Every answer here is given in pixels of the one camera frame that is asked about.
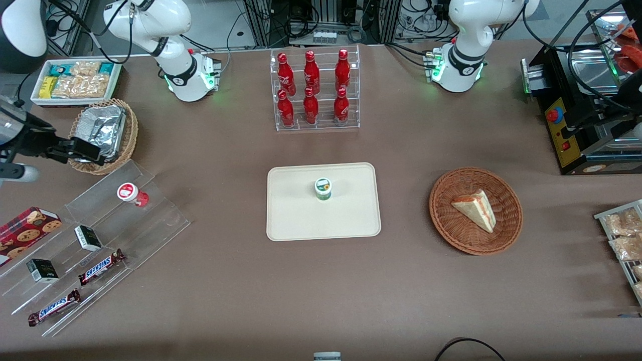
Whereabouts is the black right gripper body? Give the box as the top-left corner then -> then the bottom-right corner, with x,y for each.
0,97 -> 77,162

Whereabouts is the silver foil tray stack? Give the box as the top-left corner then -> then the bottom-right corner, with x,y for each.
75,104 -> 126,163

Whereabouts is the red gum bottle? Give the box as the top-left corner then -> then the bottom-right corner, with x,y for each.
117,183 -> 149,208

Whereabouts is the beige plastic tray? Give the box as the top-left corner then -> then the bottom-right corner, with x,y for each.
266,162 -> 382,242

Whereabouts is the white snack bin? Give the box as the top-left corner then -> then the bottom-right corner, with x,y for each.
30,58 -> 123,108

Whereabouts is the light wicker basket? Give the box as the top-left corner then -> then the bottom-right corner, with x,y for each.
67,98 -> 139,175

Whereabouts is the clear rice cracker bag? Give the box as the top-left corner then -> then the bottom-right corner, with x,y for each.
70,61 -> 102,77
52,74 -> 111,99

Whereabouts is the small black box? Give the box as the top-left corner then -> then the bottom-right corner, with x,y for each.
74,226 -> 103,252
26,259 -> 59,284

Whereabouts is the clear acrylic stepped display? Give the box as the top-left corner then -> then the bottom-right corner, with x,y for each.
0,159 -> 191,337

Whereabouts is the red plaid cookie box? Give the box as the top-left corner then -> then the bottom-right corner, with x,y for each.
0,207 -> 63,267

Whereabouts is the Snickers bar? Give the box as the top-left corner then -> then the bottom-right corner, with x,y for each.
78,249 -> 126,286
28,289 -> 82,327

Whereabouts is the red cola bottle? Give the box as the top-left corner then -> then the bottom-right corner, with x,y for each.
335,49 -> 351,92
277,52 -> 297,97
303,87 -> 319,125
277,89 -> 295,127
334,88 -> 350,124
303,50 -> 320,95

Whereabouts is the clear acrylic bottle rack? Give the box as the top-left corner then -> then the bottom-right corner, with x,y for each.
270,44 -> 361,132

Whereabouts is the brown round wicker basket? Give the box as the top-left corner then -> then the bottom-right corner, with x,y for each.
429,167 -> 524,256

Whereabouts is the wrapped triangle sandwich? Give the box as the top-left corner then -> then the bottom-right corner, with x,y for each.
450,189 -> 497,234

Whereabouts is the black machine with yellow panel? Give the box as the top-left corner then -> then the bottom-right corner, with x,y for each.
521,9 -> 642,176

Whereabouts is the clear bagged snack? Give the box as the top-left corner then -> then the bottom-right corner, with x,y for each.
603,208 -> 642,237
609,235 -> 642,261

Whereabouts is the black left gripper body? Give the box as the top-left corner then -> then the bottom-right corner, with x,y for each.
592,74 -> 642,127

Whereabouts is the red orange object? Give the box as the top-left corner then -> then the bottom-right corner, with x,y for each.
613,23 -> 642,76

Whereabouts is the black looped cable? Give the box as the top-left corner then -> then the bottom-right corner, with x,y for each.
434,337 -> 507,361

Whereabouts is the grey wire rack tray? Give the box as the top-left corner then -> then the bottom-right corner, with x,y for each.
594,200 -> 642,306

